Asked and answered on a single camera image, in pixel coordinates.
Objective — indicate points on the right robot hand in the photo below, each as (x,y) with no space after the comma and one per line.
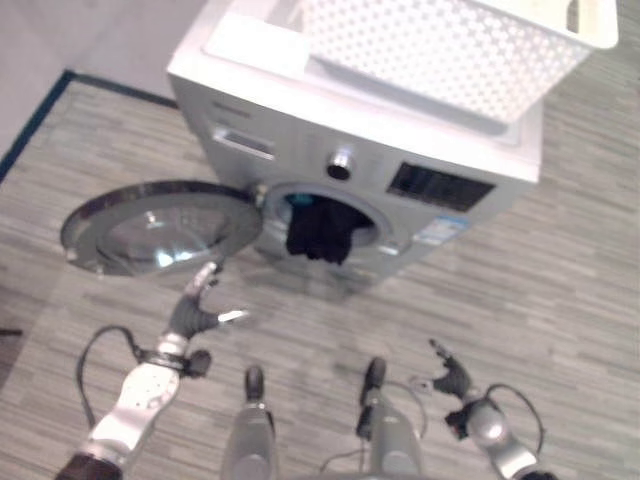
(452,376)

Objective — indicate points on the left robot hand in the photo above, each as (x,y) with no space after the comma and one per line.
(189,314)

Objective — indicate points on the round washer door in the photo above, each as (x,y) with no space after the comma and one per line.
(160,227)

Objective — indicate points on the black garment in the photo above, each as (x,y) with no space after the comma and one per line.
(322,232)

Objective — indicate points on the teal garment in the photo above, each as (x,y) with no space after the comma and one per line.
(301,199)

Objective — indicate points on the white perforated laundry basket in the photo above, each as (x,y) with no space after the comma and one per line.
(450,50)

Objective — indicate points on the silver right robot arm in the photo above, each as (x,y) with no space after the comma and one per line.
(492,435)

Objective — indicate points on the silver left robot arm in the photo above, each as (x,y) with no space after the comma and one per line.
(131,404)

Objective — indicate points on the washer detergent drawer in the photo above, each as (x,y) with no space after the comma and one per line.
(246,141)

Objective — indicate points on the black washer control display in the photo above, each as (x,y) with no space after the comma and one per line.
(440,186)

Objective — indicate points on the chrome washer dial knob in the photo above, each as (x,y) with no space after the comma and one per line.
(340,161)

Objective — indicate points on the silver right robot leg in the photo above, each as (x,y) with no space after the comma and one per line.
(385,430)

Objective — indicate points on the silver robot leg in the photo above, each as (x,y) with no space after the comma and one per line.
(385,430)
(252,430)

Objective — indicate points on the silver left robot leg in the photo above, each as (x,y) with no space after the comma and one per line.
(252,430)

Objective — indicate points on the energy label sticker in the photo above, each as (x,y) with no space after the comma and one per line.
(440,231)

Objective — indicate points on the silver front-load washing machine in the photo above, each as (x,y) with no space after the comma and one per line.
(350,150)

